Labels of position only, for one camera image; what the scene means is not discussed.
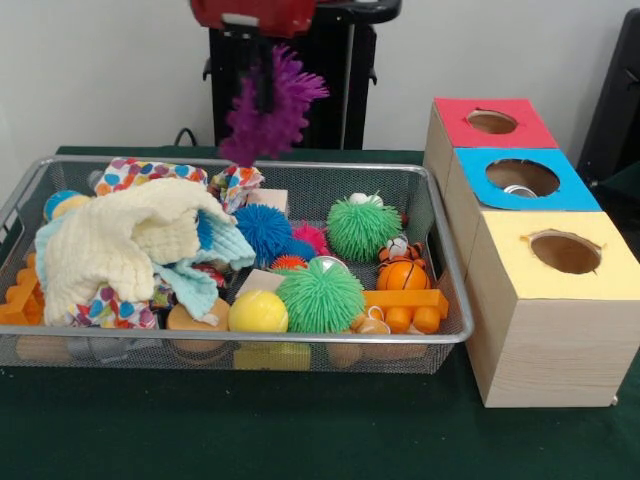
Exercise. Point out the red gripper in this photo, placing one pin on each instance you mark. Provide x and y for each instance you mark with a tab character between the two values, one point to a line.
255	15

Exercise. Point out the purple spiky ball with eyes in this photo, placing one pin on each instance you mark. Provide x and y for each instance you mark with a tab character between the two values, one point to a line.
270	110

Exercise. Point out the cream white cloth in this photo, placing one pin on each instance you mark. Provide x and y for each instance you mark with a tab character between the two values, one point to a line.
120	245

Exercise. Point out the silver can with pull tab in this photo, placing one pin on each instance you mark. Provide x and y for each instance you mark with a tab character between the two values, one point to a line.
520	190

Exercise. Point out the small orange plastic toy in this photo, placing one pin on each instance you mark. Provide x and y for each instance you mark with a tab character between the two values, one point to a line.
24	300

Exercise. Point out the shallow clear mesh bin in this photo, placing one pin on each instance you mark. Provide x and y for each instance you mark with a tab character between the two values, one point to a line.
445	320

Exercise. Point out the wooden box with three holes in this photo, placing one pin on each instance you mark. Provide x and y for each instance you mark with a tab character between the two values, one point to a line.
560	330

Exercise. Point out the small wooden block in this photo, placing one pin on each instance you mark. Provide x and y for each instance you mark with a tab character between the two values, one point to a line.
262	282
268	200

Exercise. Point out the large colourful dotted cloth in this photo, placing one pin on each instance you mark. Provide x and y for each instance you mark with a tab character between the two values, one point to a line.
130	172

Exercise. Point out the pink spiky rubber ball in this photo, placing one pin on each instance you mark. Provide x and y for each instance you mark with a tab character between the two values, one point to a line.
310	238

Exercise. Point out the mint green cloth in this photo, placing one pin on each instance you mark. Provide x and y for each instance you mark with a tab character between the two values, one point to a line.
225	250

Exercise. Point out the green toy with white eyes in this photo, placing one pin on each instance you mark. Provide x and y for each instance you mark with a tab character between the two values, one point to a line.
365	228

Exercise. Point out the small orange spiky ball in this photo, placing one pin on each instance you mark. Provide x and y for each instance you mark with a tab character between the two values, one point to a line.
290	263

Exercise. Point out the green spiky rubber ball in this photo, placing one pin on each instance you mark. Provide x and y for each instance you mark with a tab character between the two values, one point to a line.
320	297

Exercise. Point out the small blue yellow ball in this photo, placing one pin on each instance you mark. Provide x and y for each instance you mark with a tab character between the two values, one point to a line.
70	205

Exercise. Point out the tan orange ball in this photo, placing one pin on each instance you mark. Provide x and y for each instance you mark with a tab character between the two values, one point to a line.
195	318

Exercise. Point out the orange toy building block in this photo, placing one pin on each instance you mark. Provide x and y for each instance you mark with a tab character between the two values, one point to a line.
410	305

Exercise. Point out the small colourful dotted cloth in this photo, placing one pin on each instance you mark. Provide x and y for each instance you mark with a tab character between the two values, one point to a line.
105	310

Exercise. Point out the black panel stand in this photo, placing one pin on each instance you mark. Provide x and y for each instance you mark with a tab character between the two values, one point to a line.
615	90

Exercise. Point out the dark green table cloth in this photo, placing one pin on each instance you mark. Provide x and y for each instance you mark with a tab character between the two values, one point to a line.
300	430

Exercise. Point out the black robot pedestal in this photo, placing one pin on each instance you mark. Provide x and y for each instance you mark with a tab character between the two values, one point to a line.
340	90

